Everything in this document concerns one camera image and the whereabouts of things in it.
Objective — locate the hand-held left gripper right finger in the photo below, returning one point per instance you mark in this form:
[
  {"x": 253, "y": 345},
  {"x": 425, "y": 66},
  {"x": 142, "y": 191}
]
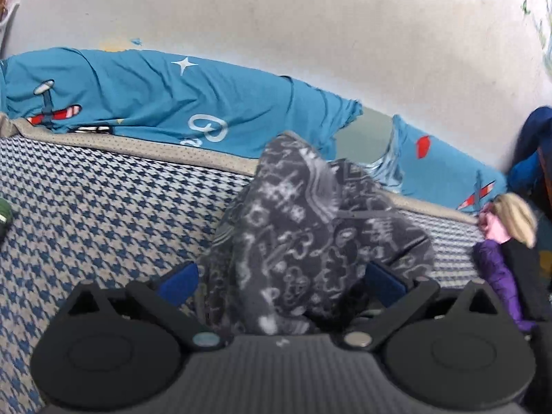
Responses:
[{"x": 386, "y": 280}]

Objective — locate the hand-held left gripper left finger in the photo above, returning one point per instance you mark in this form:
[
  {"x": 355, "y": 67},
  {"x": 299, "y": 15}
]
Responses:
[{"x": 179, "y": 279}]

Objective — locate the grey doodle-print fleece jacket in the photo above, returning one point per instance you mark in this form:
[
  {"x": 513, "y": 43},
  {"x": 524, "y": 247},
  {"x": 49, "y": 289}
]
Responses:
[{"x": 302, "y": 233}]

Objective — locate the houndstooth bed mat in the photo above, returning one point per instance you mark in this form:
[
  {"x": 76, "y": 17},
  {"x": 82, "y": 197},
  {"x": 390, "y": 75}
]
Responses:
[{"x": 108, "y": 207}]

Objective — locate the purple puffer jacket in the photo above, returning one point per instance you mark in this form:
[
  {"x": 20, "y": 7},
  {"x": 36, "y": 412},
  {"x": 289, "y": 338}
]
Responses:
[{"x": 500, "y": 271}]

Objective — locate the pink garment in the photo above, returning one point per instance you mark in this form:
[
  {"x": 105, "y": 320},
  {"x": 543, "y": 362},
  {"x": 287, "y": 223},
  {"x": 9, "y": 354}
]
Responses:
[{"x": 494, "y": 228}]

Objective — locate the black quilted jacket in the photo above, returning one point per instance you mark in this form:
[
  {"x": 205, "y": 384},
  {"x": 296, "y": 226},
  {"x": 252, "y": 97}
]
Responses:
[{"x": 524, "y": 276}]

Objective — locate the cream fluffy striped garment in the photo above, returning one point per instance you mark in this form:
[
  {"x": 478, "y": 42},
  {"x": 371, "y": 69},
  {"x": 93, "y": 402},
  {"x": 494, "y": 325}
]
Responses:
[{"x": 517, "y": 220}]

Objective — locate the grey-green padded bed panel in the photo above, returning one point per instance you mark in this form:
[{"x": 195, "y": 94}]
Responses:
[{"x": 362, "y": 133}]

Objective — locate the green striped folded garment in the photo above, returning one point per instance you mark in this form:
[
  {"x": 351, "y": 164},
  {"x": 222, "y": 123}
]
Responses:
[{"x": 3, "y": 218}]

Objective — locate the blue cartoon-print bed sheet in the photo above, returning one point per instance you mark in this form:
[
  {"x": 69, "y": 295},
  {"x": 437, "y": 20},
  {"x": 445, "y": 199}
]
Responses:
[{"x": 151, "y": 95}]

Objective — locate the blue jacket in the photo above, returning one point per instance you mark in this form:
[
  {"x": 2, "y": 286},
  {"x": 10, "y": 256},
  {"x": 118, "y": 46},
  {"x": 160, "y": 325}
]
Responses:
[{"x": 532, "y": 155}]

